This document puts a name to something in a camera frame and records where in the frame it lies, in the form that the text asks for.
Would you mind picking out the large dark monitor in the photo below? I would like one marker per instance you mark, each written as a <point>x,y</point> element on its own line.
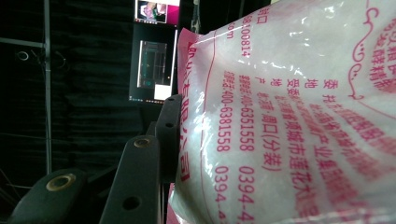
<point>154,62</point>

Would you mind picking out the black curtain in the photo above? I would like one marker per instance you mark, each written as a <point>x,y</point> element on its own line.
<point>93,93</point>

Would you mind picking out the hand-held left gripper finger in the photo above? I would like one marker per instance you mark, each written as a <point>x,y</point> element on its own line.
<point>168,137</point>

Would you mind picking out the pink and white plastic bag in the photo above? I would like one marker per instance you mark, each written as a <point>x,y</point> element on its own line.
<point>280,109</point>

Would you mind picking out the grey metal pole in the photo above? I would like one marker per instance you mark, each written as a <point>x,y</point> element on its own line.
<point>47,93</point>

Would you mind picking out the small monitor with pink picture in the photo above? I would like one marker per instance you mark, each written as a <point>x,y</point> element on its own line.
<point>157,11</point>

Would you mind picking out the grey metal crossbar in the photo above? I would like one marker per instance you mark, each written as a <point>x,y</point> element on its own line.
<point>21,42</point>

